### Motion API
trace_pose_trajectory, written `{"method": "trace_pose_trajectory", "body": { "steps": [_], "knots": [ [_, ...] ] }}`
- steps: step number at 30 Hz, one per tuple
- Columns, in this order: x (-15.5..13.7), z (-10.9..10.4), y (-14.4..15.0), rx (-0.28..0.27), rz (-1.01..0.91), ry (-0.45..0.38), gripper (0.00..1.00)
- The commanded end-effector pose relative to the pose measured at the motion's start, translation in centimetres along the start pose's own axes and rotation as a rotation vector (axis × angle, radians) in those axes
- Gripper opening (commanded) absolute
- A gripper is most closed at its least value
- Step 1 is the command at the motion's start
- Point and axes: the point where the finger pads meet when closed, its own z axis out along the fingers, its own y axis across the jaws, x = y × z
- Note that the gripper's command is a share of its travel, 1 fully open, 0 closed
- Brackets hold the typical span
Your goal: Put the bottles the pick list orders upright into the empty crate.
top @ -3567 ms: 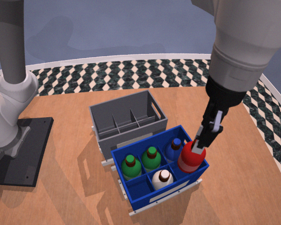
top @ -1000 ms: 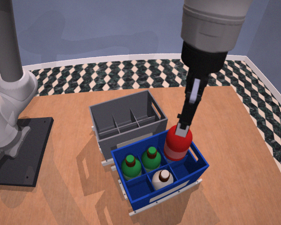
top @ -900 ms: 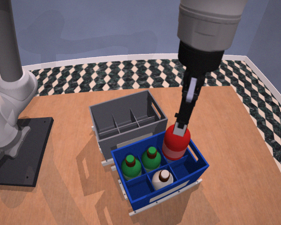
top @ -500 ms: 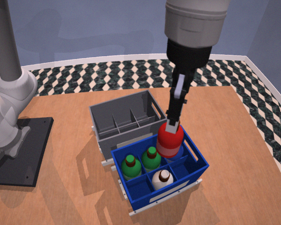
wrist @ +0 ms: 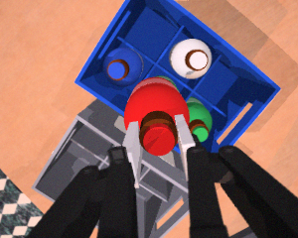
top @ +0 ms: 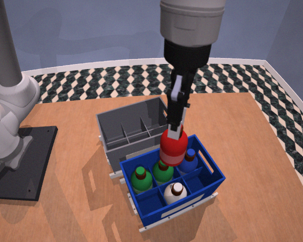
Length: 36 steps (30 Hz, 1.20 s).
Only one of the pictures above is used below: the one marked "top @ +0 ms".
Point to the blue plastic bottle crate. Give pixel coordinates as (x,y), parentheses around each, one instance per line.
(199,183)

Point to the red bottle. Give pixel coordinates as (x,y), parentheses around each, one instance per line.
(172,151)

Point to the grey divided crate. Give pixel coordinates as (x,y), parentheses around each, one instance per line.
(143,124)

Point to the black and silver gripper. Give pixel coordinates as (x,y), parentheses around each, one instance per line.
(182,59)

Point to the green bottle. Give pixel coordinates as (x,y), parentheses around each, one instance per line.
(141,180)
(162,172)

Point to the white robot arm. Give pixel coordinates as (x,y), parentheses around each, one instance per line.
(189,23)

